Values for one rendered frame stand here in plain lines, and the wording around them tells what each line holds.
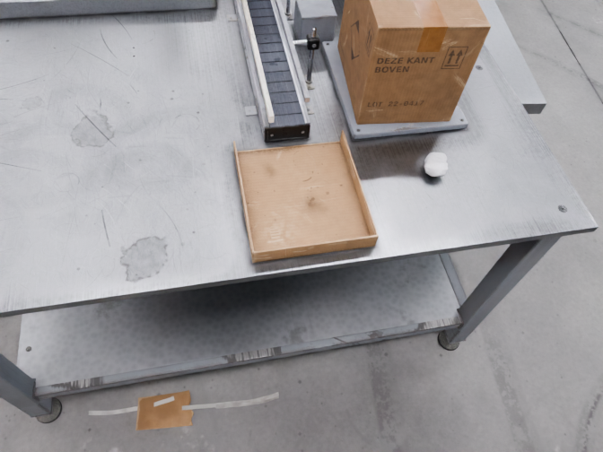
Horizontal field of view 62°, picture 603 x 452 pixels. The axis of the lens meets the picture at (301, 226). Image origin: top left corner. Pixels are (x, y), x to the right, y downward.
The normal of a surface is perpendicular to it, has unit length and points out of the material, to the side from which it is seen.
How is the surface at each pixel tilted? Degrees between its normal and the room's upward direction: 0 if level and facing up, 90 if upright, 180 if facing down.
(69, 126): 0
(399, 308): 1
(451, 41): 90
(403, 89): 90
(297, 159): 0
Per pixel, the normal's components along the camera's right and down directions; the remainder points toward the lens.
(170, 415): 0.07, -0.53
